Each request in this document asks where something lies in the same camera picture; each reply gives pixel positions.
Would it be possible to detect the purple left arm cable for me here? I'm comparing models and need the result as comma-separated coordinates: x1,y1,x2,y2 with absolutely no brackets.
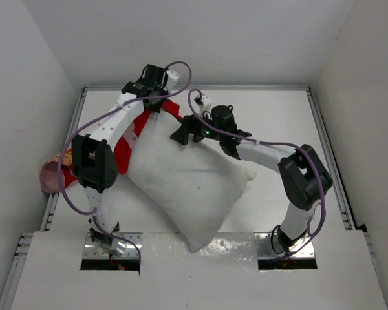
56,61,193,269

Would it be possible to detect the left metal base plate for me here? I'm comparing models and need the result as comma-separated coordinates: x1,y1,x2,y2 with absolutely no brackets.
82,232,142,260

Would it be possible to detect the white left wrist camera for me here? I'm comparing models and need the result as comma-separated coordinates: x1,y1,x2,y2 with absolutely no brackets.
163,70,180,92

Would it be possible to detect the aluminium table frame rail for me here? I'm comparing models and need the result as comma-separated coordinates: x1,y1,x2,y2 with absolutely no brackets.
307,87,356,230

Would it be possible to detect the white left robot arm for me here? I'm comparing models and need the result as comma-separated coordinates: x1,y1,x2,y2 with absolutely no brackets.
72,65,180,257

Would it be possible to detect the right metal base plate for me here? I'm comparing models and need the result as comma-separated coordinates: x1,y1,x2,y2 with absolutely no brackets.
255,232,316,260

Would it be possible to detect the white pillow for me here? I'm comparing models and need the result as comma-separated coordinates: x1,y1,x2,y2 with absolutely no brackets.
127,112,257,253

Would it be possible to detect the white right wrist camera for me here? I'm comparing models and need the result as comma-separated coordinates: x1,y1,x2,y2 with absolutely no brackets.
194,94,213,116

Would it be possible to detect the metal base plate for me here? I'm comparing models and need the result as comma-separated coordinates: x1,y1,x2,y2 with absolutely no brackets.
82,232,142,260
255,232,316,260

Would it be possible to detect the red patterned pillowcase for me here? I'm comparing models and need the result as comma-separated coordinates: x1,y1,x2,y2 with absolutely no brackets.
39,99,182,194

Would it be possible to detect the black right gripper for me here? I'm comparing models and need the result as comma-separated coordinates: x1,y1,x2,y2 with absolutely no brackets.
171,108,224,145

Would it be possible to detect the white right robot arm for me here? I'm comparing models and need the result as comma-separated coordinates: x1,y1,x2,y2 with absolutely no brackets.
170,105,332,252

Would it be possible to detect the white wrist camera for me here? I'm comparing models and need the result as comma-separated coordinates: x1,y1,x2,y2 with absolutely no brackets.
194,94,213,116
163,70,180,92

